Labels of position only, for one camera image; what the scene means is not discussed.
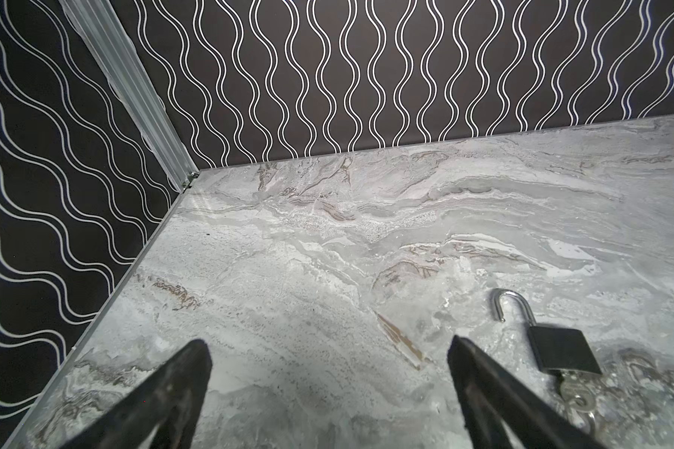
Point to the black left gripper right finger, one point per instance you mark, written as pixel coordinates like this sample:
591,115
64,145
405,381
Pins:
493,400

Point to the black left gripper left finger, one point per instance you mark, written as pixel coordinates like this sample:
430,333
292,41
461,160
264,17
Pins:
164,410

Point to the aluminium frame post left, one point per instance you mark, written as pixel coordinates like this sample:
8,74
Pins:
113,50

